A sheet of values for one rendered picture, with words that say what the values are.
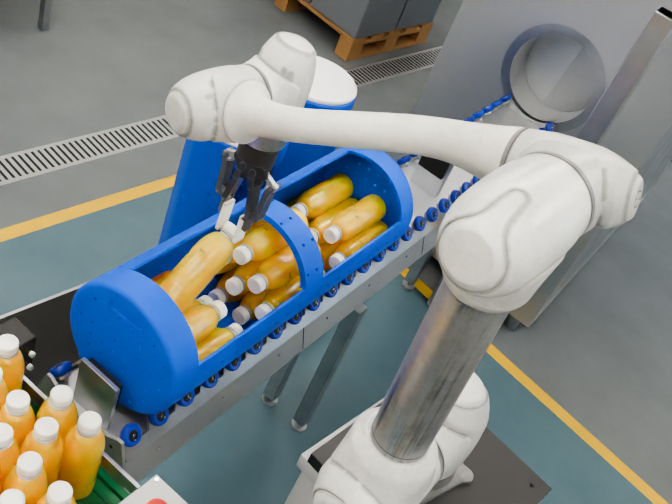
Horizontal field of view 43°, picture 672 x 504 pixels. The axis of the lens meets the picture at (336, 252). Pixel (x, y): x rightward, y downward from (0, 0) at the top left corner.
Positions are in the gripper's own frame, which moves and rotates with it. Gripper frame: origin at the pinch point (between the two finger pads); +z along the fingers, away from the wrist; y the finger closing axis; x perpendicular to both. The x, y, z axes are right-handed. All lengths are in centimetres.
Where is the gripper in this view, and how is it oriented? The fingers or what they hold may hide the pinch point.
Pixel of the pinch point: (233, 221)
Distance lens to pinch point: 171.8
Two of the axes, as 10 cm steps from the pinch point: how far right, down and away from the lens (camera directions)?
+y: -7.6, -5.9, 2.8
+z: -3.3, 7.1, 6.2
